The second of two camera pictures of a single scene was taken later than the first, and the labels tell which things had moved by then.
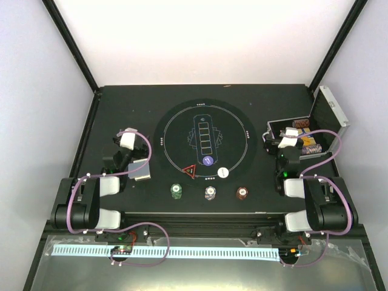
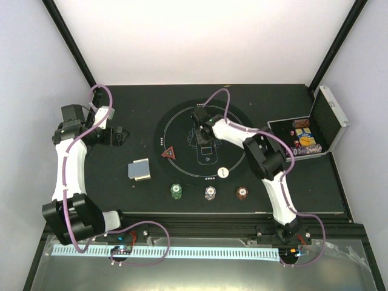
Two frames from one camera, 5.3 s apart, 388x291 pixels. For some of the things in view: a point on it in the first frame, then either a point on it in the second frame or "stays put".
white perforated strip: (105, 251) stays put
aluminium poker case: (319, 133) stays put
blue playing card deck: (141, 174) stays put
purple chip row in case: (315, 148) stays put
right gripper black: (268, 140) to (200, 139)
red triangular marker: (191, 170) to (169, 153)
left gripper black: (138, 154) to (118, 142)
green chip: (176, 191) stays put
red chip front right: (242, 193) stays put
